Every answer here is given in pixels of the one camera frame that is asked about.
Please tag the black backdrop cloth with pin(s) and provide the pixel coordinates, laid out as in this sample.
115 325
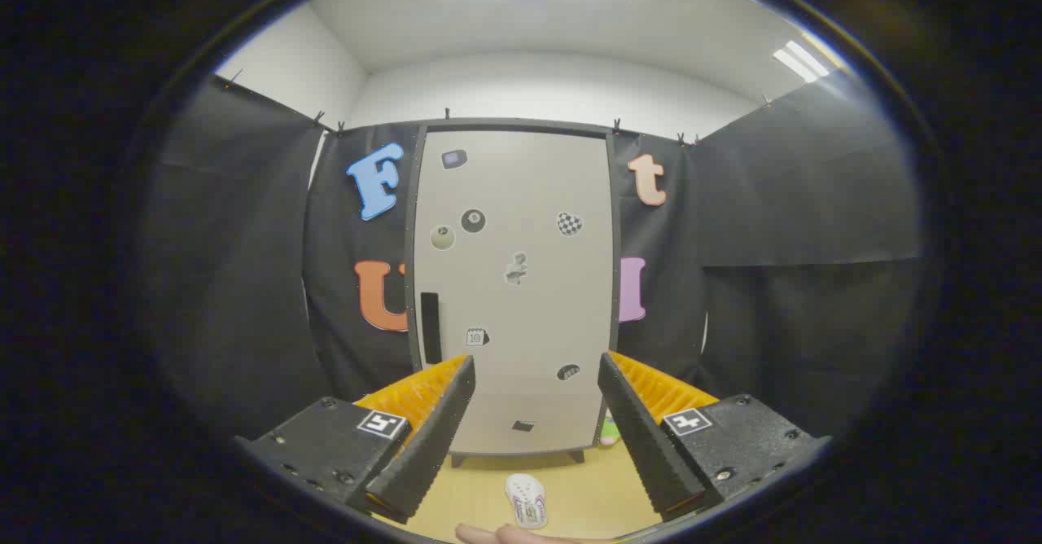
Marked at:
244 243

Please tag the white canvas shoe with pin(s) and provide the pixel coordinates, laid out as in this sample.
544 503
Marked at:
527 499

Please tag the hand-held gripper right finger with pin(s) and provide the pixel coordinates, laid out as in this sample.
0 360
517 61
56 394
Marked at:
643 438

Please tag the grey shoe cabinet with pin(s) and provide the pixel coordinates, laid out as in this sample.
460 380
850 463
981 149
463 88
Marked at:
513 125

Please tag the pink and green plush toy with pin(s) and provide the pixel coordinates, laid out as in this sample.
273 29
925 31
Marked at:
609 432

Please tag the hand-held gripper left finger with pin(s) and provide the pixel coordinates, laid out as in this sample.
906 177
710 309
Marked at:
431 438

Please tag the small ceiling light panel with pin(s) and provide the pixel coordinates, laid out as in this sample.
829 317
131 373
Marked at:
802 61

